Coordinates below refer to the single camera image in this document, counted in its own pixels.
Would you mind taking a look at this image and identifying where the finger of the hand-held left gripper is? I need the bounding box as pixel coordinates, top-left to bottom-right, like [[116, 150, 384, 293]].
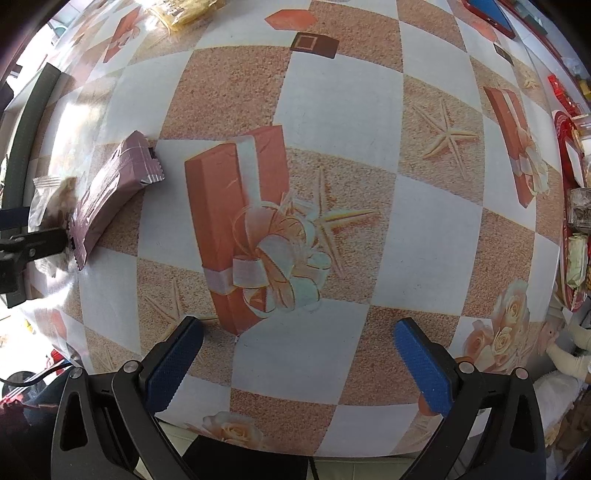
[[0, 207, 32, 233], [0, 228, 68, 309]]

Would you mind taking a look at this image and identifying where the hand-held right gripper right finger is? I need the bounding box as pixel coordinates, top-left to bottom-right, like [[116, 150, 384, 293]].
[[393, 318, 548, 480]]

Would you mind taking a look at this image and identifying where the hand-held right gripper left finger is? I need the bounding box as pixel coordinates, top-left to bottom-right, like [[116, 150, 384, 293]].
[[51, 316, 205, 480]]

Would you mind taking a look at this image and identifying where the pink-edged clear crisp packet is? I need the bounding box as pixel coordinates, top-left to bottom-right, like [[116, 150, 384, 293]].
[[29, 176, 80, 278]]

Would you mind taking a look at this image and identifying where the mauve wafer packet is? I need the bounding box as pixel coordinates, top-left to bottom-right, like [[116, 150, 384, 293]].
[[68, 130, 165, 271]]

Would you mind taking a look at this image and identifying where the dark green bar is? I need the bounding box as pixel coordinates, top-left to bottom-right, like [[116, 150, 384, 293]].
[[4, 64, 64, 209]]

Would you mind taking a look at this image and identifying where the cream plush doll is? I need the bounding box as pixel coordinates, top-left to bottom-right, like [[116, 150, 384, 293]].
[[539, 318, 591, 385]]

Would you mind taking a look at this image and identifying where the pale green candy packet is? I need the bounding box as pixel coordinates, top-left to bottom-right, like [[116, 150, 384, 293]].
[[565, 233, 590, 290]]

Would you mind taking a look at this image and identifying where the dark seed packet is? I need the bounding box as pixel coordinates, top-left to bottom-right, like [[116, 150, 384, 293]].
[[565, 186, 591, 232]]

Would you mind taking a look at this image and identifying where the red round tray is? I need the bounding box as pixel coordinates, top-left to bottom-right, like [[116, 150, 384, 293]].
[[549, 110, 591, 315]]

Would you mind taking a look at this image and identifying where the yellow snack bag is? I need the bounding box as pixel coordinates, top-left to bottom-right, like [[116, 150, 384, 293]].
[[147, 0, 228, 34]]

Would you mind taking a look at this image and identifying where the checkered printed tablecloth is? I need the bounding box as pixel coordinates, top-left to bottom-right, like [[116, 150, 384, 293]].
[[18, 0, 579, 463]]

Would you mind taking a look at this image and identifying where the red snack packet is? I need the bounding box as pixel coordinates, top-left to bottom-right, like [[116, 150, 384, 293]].
[[548, 75, 574, 112]]

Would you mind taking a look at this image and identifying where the red smartphone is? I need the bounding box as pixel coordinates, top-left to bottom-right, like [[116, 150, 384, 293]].
[[464, 0, 516, 40]]

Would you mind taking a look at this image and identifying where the black cable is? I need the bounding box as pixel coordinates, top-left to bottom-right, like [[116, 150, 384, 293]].
[[0, 364, 71, 385]]

